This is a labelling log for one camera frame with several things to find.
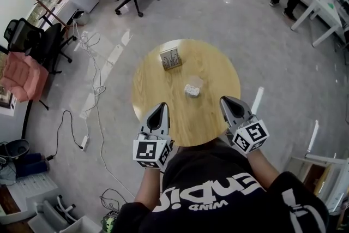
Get person's right forearm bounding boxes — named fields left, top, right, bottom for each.
left=246, top=149, right=281, bottom=192

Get white power strip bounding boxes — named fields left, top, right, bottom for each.
left=80, top=135, right=91, bottom=152

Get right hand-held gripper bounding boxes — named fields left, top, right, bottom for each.
left=219, top=95, right=270, bottom=155

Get black power cable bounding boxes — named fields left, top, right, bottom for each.
left=45, top=110, right=84, bottom=162

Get blue fabric bundle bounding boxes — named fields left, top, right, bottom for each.
left=15, top=153, right=50, bottom=178

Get pink cushioned seat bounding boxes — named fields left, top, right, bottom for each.
left=0, top=51, right=50, bottom=102

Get long white cable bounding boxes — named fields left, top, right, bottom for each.
left=71, top=21, right=137, bottom=200

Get white frame table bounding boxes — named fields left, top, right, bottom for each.
left=288, top=153, right=349, bottom=217

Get person's left forearm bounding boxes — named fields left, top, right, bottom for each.
left=134, top=168, right=165, bottom=204

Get square wooden printed box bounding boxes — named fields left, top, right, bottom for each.
left=159, top=47, right=183, bottom=72

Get person's black printed shirt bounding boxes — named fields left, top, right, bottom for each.
left=111, top=138, right=330, bottom=233

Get white desk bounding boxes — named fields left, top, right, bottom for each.
left=290, top=0, right=345, bottom=48

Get small white waste bin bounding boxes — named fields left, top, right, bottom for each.
left=71, top=9, right=91, bottom=26

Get wooden coat rack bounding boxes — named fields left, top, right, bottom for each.
left=9, top=0, right=72, bottom=34

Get clear plastic lid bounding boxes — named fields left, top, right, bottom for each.
left=188, top=75, right=205, bottom=89

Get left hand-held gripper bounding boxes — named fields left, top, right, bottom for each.
left=133, top=102, right=174, bottom=170

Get clear cotton swab container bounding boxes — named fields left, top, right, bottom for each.
left=184, top=83, right=201, bottom=98

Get grey round bin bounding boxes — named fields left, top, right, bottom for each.
left=0, top=139, right=31, bottom=165

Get white paper sheet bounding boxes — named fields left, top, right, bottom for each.
left=11, top=172, right=59, bottom=200

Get white plastic storage bin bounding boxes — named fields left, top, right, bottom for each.
left=27, top=195, right=102, bottom=233

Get tangled black cables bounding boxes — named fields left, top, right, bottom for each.
left=99, top=188, right=129, bottom=218

